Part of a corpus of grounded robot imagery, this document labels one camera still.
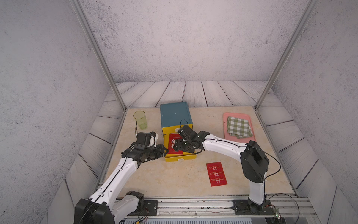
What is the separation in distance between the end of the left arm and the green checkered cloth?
548 millimetres

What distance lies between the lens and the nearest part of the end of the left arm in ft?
1.87

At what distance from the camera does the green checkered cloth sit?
104 centimetres
